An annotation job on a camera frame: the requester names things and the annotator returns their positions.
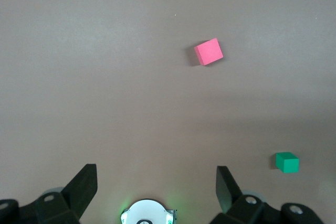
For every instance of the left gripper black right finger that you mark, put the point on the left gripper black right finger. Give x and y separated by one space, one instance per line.
228 192

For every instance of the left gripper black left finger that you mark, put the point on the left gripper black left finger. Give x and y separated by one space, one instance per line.
78 187

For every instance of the green foam cube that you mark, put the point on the green foam cube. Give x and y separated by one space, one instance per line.
288 165

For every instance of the brown table cover sheet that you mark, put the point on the brown table cover sheet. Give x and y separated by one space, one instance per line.
105 77

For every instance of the red foam cube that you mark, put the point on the red foam cube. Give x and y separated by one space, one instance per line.
208 52

